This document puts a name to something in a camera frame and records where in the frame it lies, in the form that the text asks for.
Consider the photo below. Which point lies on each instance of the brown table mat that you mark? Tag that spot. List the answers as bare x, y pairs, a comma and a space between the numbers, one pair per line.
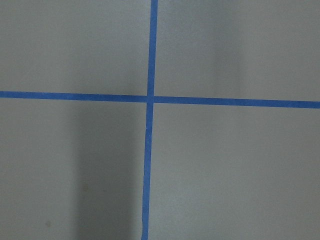
159, 119

